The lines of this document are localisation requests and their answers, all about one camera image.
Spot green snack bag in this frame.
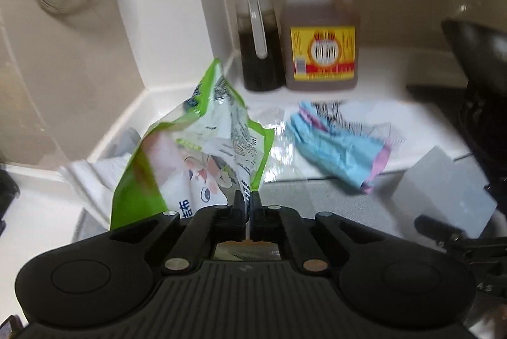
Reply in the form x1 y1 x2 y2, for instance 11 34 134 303
110 60 274 229

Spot black white striped wrapper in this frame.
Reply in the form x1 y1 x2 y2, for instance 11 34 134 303
310 100 405 144

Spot blue purple wrapper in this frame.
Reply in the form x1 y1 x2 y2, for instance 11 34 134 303
286 101 392 193

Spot cooking wine jug yellow label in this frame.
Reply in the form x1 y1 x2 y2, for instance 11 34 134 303
280 0 359 91

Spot dark soy sauce bottle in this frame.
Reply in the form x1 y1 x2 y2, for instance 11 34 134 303
235 0 285 92

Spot grey drying mat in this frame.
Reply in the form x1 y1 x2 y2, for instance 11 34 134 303
74 152 492 245

